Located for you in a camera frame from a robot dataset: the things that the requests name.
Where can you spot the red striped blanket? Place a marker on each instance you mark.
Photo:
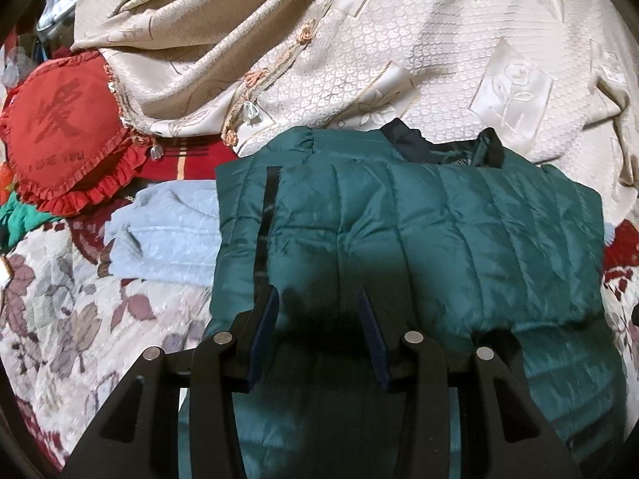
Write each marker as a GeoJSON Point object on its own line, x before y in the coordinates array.
{"type": "Point", "coordinates": [194, 157]}

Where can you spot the green quilted jacket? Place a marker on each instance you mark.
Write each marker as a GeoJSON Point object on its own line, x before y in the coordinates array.
{"type": "Point", "coordinates": [424, 219]}

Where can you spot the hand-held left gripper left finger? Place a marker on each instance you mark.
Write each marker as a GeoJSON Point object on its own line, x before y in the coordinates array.
{"type": "Point", "coordinates": [262, 329]}

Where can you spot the beige embroidered blanket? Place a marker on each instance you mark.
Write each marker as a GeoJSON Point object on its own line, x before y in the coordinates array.
{"type": "Point", "coordinates": [349, 35]}

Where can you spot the green cloth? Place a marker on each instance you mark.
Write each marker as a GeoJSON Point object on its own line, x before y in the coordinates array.
{"type": "Point", "coordinates": [20, 219]}

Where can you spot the red heart-shaped pillow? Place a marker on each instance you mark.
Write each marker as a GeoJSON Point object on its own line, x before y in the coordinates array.
{"type": "Point", "coordinates": [65, 119]}

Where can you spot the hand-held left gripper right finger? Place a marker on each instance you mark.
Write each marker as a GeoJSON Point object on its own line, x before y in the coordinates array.
{"type": "Point", "coordinates": [377, 334]}

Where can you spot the clear plastic bag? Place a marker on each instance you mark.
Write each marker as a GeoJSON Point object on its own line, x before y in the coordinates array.
{"type": "Point", "coordinates": [57, 0]}

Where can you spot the light blue towel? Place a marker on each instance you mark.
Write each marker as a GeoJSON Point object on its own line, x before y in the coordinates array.
{"type": "Point", "coordinates": [164, 234]}

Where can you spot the floral bedspread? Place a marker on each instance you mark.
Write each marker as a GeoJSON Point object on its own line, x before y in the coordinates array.
{"type": "Point", "coordinates": [75, 319]}

